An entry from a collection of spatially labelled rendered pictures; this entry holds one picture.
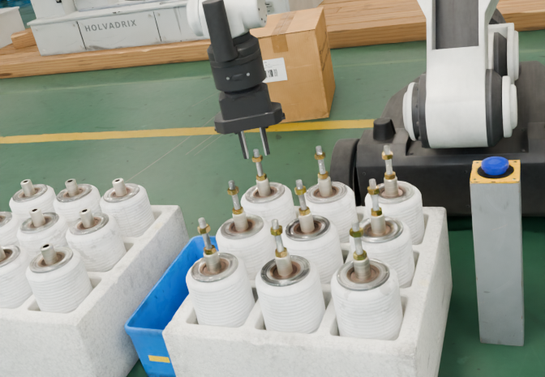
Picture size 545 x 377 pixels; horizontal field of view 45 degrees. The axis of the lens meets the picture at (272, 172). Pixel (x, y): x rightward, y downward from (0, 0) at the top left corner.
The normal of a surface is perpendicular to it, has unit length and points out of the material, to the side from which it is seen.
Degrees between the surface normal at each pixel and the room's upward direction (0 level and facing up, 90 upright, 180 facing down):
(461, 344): 0
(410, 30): 90
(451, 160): 46
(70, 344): 90
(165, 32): 90
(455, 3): 57
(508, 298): 90
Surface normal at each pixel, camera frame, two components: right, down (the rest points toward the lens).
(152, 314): 0.92, -0.04
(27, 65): -0.32, 0.47
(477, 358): -0.18, -0.88
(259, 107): 0.04, 0.44
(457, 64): -0.36, -0.25
